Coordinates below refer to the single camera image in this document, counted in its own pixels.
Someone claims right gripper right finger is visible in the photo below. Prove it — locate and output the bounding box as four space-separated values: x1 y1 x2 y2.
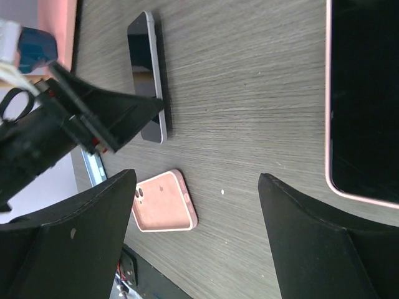
258 174 398 298

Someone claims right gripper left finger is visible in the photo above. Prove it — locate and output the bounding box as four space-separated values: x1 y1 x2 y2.
1 169 137 298

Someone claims pink phone case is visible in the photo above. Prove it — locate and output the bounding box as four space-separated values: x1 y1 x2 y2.
324 0 399 209
132 169 198 232

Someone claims light blue phone case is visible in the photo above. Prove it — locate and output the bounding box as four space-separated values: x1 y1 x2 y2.
81 149 107 187

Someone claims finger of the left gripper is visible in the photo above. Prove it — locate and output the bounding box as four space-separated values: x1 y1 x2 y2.
48 61 165 153

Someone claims blue mug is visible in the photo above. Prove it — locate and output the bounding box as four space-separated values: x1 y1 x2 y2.
18 27 58 74

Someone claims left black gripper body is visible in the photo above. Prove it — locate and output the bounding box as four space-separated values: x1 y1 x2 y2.
1 87 94 212

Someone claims black phone face up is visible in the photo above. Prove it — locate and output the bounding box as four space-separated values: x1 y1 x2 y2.
127 11 167 144

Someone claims pink three-tier shelf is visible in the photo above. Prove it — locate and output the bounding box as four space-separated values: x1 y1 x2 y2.
37 0 78 70

